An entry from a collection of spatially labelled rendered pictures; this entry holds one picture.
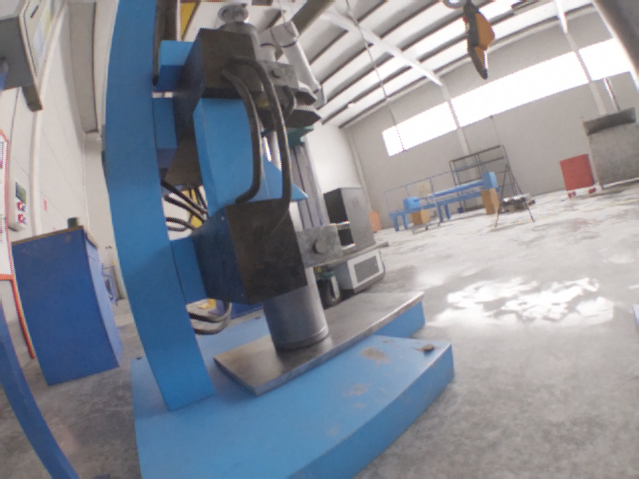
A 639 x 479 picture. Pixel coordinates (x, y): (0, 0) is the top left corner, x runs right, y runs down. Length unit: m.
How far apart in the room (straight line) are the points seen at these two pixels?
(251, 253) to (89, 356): 1.66
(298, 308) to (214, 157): 0.56
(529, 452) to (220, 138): 0.93
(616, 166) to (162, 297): 8.28
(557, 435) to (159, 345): 0.99
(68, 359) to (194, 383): 1.34
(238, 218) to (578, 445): 0.83
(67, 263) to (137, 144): 1.27
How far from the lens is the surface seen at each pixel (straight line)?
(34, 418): 0.79
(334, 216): 2.28
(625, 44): 0.97
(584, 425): 0.73
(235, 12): 1.51
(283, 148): 0.56
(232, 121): 0.68
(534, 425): 0.73
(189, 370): 0.87
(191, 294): 0.84
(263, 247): 0.57
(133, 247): 0.83
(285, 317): 0.96
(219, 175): 0.61
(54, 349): 2.11
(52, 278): 2.05
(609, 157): 8.15
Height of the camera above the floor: 0.51
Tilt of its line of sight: 1 degrees down
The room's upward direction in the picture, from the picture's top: 14 degrees counter-clockwise
